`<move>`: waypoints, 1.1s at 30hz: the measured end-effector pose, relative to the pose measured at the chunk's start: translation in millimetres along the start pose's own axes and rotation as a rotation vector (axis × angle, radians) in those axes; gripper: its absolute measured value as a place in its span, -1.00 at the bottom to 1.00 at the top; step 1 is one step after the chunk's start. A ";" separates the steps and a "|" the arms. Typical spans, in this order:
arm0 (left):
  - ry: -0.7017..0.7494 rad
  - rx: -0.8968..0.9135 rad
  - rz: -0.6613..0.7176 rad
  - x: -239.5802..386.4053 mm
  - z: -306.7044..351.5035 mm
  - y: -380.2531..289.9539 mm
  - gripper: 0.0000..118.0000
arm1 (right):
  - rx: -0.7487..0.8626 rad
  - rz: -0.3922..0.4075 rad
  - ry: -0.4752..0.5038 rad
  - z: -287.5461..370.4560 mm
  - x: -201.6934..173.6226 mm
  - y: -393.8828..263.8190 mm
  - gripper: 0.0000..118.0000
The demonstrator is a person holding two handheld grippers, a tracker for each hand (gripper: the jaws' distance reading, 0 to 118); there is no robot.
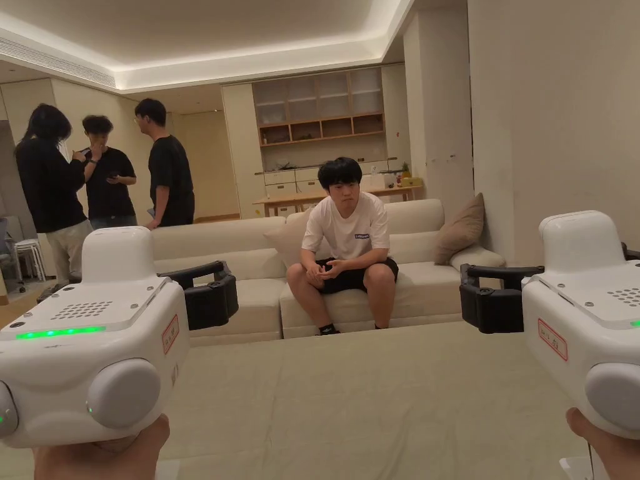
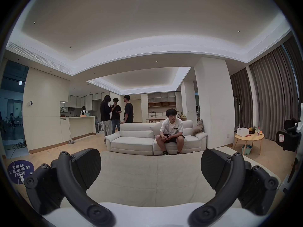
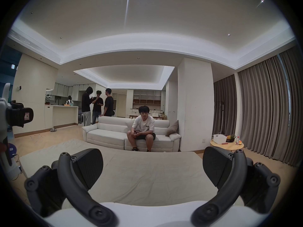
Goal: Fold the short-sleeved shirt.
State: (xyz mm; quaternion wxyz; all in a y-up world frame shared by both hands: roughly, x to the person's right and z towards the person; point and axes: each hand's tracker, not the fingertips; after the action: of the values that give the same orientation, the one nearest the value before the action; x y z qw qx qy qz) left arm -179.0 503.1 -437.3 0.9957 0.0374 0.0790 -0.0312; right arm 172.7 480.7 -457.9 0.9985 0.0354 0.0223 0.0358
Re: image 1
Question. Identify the cream cushion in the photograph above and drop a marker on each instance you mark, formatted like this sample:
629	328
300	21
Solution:
287	240

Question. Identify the wall shelf cabinet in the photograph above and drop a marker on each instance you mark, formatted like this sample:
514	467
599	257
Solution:
320	105

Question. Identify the bed with beige sheet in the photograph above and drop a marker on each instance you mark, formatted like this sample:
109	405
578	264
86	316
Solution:
360	400

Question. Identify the white stacked stools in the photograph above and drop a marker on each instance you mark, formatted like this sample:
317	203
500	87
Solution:
32	257

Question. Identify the brown cushion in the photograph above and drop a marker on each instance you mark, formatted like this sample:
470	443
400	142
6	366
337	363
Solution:
462	230

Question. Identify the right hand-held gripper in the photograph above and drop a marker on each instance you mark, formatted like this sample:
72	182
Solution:
575	310

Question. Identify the person's right hand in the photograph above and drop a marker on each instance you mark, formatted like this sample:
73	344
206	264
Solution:
581	445

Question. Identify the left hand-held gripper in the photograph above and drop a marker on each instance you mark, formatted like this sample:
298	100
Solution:
95	345

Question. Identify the cream sofa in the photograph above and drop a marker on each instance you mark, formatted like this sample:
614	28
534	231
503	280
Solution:
425	285

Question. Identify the person's left hand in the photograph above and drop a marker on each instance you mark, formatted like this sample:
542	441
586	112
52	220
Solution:
100	460

